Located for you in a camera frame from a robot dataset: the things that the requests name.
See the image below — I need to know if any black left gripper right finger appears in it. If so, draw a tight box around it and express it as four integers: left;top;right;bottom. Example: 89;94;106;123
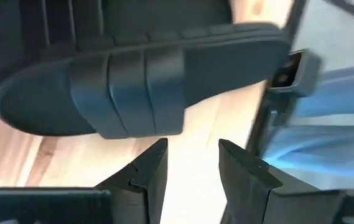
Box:
218;139;283;224

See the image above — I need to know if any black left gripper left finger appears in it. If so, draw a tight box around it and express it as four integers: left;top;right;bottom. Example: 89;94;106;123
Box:
94;138;169;224

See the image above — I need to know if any green rubber slide sandal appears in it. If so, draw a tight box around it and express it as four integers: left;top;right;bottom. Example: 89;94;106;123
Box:
0;22;292;140

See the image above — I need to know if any black rubber slide sandal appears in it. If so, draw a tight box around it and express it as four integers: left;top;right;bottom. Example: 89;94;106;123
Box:
0;0;234;78

